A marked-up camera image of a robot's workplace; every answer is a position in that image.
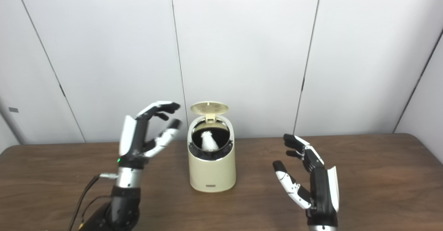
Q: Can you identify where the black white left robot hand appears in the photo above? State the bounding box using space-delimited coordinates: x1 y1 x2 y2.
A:
118 101 182 169

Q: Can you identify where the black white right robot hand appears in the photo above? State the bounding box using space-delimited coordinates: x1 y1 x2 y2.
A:
272 133 340 227

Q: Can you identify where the small white plastic bottle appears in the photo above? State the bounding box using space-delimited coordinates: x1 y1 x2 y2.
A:
200 131 220 152

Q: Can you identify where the cream round bin lid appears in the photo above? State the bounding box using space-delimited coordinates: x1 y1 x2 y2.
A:
190 101 229 122

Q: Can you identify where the cream-colored round bin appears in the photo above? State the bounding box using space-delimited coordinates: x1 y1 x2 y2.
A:
187 114 237 193

